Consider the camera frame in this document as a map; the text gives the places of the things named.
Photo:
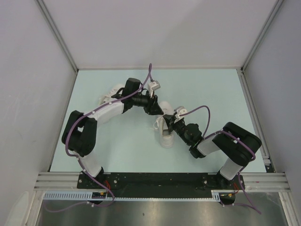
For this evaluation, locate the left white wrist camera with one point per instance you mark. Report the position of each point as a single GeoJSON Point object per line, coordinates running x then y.
{"type": "Point", "coordinates": [152, 87]}

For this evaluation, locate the white sneaker with laces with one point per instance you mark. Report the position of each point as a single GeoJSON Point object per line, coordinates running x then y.
{"type": "Point", "coordinates": [165, 136]}

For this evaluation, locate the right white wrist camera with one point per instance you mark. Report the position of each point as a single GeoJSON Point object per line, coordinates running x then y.
{"type": "Point", "coordinates": [180, 112]}

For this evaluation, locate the aluminium frame rail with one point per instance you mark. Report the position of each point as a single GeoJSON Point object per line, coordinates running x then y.
{"type": "Point", "coordinates": [271, 181]}

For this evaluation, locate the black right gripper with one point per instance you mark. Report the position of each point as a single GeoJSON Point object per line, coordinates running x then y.
{"type": "Point", "coordinates": [170, 120]}

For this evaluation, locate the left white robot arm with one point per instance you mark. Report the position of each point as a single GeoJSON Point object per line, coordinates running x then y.
{"type": "Point", "coordinates": [80, 132]}

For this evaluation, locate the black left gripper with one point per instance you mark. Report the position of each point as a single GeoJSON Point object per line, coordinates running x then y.
{"type": "Point", "coordinates": [152, 108]}

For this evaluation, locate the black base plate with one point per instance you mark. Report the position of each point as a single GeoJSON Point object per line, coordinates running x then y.
{"type": "Point", "coordinates": [168, 185]}

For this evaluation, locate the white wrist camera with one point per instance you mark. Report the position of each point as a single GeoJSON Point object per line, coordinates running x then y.
{"type": "Point", "coordinates": [152, 87]}
{"type": "Point", "coordinates": [180, 112]}

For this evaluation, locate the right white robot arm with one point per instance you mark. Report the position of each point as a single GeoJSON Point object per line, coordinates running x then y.
{"type": "Point", "coordinates": [238, 144]}

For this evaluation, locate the grey slotted cable duct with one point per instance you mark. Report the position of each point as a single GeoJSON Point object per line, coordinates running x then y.
{"type": "Point", "coordinates": [102, 196]}

